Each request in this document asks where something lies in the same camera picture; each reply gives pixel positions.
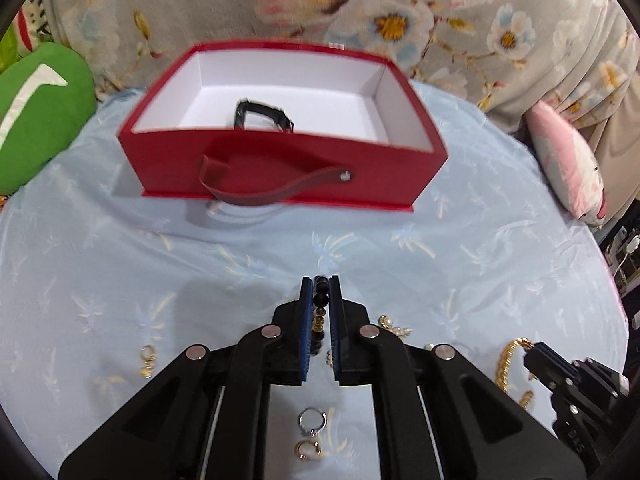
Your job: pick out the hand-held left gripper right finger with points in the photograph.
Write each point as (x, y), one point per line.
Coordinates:
(336, 332)

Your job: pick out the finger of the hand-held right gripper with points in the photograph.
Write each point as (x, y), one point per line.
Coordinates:
(550, 362)
(585, 425)

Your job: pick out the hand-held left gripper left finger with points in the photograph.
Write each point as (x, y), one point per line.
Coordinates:
(305, 332)

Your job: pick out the red cardboard box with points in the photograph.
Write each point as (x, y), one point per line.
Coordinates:
(380, 185)

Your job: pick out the gold hoop earring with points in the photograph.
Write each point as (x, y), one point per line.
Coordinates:
(300, 449)

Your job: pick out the white charger plug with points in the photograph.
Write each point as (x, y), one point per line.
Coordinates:
(629, 246)

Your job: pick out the gold drop earring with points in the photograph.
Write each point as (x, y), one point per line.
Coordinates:
(147, 357)

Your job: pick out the pink pillow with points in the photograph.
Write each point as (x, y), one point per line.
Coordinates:
(565, 160)

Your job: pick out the black wrist watch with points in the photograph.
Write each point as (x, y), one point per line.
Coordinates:
(260, 106)

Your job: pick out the grey floral blanket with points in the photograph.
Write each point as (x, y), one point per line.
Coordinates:
(300, 10)

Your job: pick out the green pillow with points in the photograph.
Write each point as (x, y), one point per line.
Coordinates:
(50, 125)

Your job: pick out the colourful printed cushion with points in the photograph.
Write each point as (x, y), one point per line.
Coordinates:
(32, 20)

